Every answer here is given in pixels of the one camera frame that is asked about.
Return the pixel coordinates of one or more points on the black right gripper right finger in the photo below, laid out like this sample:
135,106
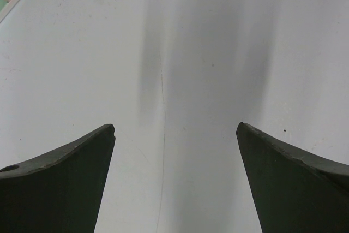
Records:
293,190

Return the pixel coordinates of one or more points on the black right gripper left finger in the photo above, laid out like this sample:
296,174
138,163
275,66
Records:
61,190

